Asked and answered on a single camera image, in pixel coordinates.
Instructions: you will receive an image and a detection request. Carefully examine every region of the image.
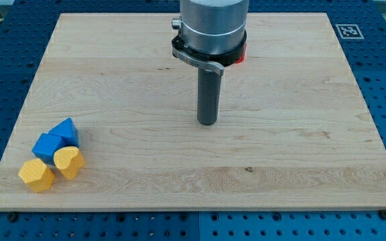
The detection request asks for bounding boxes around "red block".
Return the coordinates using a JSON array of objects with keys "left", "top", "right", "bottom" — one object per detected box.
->
[{"left": 236, "top": 44, "right": 247, "bottom": 64}]

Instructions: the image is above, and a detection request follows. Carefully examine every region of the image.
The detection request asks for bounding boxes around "blue cube block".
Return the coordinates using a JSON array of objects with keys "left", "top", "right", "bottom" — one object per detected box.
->
[{"left": 31, "top": 133, "right": 66, "bottom": 165}]

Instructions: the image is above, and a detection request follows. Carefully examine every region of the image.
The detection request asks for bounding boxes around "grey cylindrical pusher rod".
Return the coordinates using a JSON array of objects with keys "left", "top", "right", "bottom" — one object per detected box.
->
[{"left": 197, "top": 69, "right": 221, "bottom": 126}]

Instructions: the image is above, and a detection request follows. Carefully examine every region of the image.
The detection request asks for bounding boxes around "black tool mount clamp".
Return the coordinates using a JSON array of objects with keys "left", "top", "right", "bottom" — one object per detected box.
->
[{"left": 172, "top": 31, "right": 247, "bottom": 76}]

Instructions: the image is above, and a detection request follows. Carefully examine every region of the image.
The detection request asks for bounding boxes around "wooden board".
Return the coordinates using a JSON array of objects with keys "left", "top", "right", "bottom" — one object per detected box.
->
[{"left": 0, "top": 13, "right": 386, "bottom": 212}]

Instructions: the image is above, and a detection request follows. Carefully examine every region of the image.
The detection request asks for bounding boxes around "white fiducial marker tag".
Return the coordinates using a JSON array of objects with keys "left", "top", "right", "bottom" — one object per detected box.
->
[{"left": 336, "top": 23, "right": 364, "bottom": 39}]

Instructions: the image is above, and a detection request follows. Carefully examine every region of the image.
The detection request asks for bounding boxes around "yellow heart block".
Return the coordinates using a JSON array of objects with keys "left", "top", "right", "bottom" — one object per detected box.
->
[{"left": 54, "top": 146, "right": 85, "bottom": 180}]

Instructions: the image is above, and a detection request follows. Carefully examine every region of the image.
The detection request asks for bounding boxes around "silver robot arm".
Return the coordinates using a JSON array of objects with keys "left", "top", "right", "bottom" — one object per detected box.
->
[{"left": 172, "top": 0, "right": 249, "bottom": 126}]

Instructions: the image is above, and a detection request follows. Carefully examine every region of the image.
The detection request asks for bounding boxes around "yellow hexagon block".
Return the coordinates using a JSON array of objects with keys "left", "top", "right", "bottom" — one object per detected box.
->
[{"left": 18, "top": 158, "right": 55, "bottom": 193}]

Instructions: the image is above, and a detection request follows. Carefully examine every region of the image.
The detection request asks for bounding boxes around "blue triangular block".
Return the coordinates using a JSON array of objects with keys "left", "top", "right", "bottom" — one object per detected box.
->
[{"left": 48, "top": 118, "right": 79, "bottom": 147}]

